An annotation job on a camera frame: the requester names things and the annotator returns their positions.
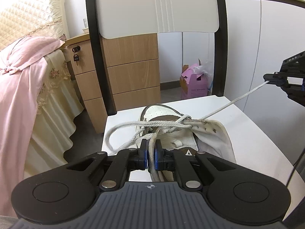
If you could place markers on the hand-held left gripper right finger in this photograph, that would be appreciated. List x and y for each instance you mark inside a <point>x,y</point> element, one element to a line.
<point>157,158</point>

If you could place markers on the pink bed sheet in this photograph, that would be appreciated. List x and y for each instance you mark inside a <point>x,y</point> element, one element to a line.
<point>19,100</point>

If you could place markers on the black cabinet keys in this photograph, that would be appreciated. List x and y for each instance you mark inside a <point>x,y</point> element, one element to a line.
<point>76,57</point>

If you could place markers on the cream lace bed skirt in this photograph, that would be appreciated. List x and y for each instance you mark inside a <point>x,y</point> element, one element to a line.
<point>54,105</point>

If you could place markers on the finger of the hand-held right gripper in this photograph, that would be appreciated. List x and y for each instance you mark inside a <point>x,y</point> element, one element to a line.
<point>296,91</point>
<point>274,77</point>

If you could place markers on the white chair with black frame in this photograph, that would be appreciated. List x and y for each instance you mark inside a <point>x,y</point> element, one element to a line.
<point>252,133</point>

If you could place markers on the clear plastic bag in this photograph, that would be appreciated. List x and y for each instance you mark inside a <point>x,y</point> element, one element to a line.
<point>202,68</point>

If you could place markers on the white wardrobe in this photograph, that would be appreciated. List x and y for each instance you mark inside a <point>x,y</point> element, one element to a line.
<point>243,40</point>

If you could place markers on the white shoelace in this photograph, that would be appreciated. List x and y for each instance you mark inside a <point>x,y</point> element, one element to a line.
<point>154,123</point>

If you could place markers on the cream quilted headboard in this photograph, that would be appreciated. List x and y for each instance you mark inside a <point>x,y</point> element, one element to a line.
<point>31,12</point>

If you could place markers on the wooden drawer cabinet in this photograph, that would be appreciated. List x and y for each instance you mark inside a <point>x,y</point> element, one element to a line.
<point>133,74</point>

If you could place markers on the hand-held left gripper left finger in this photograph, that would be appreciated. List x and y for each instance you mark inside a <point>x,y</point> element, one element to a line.
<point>143,157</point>

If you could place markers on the white and brown sneaker shoe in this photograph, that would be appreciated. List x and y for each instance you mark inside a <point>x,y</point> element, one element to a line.
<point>212,131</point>

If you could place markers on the pink cardboard box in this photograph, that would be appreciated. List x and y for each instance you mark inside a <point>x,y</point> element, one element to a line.
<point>195,85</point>

